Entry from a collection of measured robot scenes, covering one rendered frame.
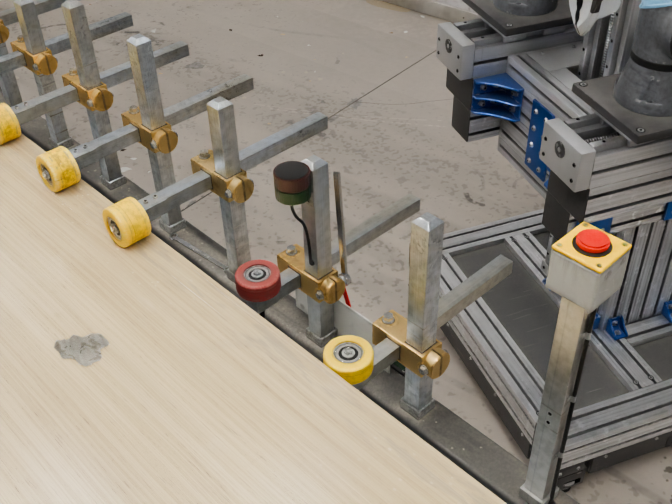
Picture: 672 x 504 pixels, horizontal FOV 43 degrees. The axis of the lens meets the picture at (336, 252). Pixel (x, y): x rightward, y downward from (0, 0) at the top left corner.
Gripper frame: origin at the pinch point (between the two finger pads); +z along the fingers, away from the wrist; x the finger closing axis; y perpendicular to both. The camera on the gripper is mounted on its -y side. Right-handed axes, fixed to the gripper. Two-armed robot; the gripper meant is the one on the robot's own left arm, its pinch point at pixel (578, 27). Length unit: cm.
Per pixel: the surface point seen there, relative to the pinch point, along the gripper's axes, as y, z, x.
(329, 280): -39, 45, 7
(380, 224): -23, 46, 21
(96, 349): -80, 41, 2
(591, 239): -19.6, 8.3, -36.1
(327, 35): 55, 132, 279
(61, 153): -79, 34, 51
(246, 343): -58, 41, -5
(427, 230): -30.6, 19.8, -14.1
